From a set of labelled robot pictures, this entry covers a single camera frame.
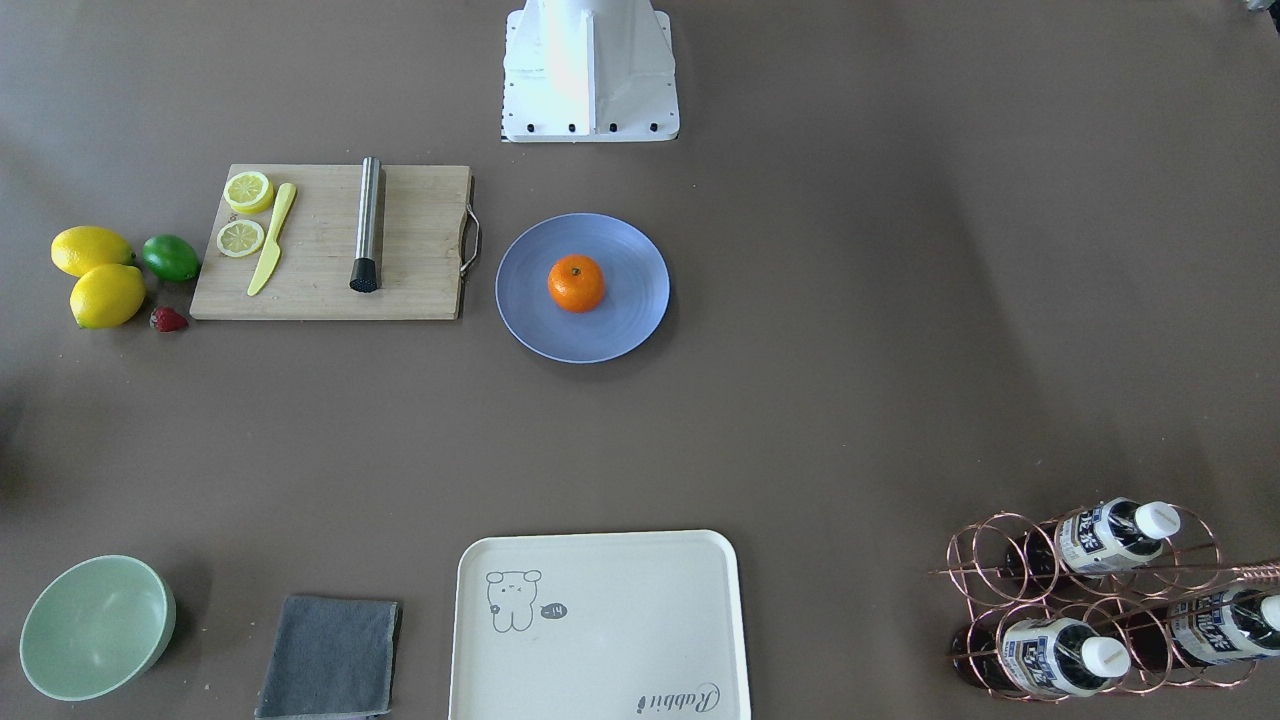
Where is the blue plate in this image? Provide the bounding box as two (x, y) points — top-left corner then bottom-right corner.
(495, 213), (669, 364)

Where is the orange fruit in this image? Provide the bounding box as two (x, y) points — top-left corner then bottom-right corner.
(547, 254), (605, 314)

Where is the cream rabbit tray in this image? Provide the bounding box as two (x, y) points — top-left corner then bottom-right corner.
(448, 529), (753, 719)

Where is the steel muddler black tip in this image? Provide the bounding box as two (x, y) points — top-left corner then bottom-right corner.
(349, 156), (381, 293)

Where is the wooden cutting board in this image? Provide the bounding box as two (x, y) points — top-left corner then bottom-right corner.
(189, 163), (477, 322)

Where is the yellow plastic knife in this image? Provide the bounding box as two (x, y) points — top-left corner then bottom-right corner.
(246, 182), (297, 297)

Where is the lemon slice upper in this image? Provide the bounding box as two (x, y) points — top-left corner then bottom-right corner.
(215, 219), (266, 258)

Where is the lemon half lower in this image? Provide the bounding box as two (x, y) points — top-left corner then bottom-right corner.
(221, 170), (275, 215)

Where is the grey folded cloth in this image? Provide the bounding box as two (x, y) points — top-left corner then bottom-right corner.
(253, 594), (401, 719)

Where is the red strawberry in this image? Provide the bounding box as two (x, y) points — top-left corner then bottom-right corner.
(148, 306), (189, 333)

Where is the green lime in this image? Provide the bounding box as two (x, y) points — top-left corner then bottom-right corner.
(141, 234), (201, 282)

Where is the tea bottle front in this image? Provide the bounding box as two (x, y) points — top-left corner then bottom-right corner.
(998, 497), (1181, 591)

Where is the tea bottle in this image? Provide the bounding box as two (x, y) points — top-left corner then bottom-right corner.
(950, 618), (1132, 700)
(1120, 584), (1279, 673)
(998, 497), (1181, 591)

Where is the yellow lemon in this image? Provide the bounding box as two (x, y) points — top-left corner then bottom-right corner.
(50, 225), (134, 278)
(69, 264), (146, 329)

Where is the green bowl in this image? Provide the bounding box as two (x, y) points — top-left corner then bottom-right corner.
(19, 555), (177, 702)

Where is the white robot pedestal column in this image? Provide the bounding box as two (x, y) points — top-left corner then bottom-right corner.
(500, 1), (681, 143)

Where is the copper wire bottle rack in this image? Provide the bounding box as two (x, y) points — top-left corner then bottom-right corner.
(943, 497), (1277, 703)

